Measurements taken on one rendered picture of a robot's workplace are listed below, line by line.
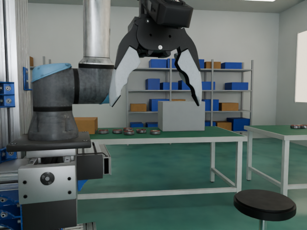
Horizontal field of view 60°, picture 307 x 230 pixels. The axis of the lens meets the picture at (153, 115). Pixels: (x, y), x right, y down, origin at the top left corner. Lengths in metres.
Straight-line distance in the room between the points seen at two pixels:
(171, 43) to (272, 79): 7.44
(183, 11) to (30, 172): 0.54
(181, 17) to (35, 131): 0.63
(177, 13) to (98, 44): 0.55
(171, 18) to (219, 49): 6.91
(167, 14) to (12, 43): 0.79
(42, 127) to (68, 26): 6.19
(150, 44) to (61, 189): 0.47
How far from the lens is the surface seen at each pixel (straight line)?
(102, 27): 0.88
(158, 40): 0.41
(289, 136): 3.10
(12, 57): 1.06
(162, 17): 0.34
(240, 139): 2.84
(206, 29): 7.23
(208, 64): 6.54
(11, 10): 1.09
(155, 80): 6.19
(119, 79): 0.40
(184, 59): 0.43
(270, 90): 7.79
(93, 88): 0.85
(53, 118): 0.84
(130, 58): 0.40
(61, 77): 0.85
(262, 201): 1.72
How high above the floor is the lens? 1.17
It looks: 4 degrees down
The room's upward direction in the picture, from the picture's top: straight up
